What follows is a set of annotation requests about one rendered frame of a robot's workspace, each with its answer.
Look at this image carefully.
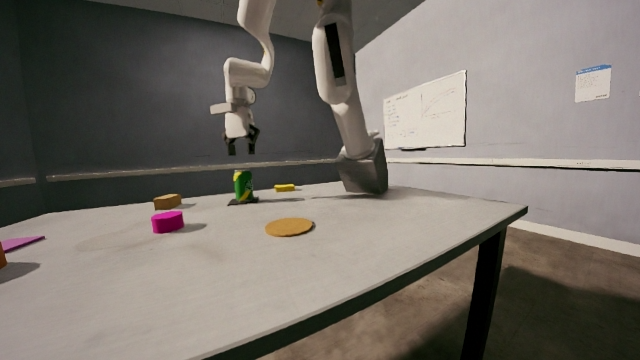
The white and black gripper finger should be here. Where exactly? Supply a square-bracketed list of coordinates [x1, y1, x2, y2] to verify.
[221, 130, 236, 156]
[245, 124, 260, 154]

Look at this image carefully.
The pink square block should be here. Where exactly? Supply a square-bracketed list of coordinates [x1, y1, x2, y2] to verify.
[1, 236, 45, 253]

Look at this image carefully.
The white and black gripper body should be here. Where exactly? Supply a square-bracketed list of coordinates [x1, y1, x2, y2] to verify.
[225, 106, 255, 139]

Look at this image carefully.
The green and yellow drink can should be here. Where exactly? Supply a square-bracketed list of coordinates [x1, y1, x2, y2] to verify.
[234, 169, 254, 202]

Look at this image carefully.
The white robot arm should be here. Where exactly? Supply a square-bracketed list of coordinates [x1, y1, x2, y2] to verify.
[210, 0, 380, 160]

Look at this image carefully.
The dark grey square tile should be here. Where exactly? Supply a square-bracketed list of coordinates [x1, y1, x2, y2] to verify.
[227, 196, 259, 206]

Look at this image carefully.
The round cork coaster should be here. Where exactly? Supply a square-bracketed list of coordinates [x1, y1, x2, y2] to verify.
[265, 217, 312, 237]

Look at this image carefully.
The orange cylinder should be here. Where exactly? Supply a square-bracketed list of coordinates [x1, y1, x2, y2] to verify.
[0, 240, 8, 269]

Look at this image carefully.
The magenta short cylinder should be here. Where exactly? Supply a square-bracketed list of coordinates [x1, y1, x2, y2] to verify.
[151, 211, 184, 234]

